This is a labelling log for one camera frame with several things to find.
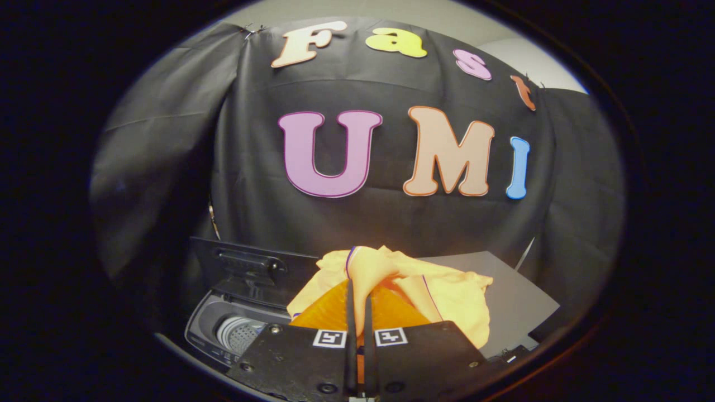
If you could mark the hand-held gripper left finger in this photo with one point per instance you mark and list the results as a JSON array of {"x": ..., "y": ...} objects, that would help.
[{"x": 296, "y": 357}]

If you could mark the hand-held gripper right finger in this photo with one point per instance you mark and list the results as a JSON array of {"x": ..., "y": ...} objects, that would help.
[{"x": 424, "y": 357}]

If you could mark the orange garment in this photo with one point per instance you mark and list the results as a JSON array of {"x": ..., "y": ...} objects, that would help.
[{"x": 452, "y": 301}]

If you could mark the grey washing machine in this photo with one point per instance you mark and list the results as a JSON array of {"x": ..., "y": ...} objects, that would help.
[{"x": 223, "y": 329}]

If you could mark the dark washing machine lid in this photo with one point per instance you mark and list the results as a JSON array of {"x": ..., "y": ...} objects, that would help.
[{"x": 251, "y": 265}]

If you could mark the white cabinet with grey top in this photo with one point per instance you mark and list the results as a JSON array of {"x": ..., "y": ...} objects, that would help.
[{"x": 514, "y": 301}]

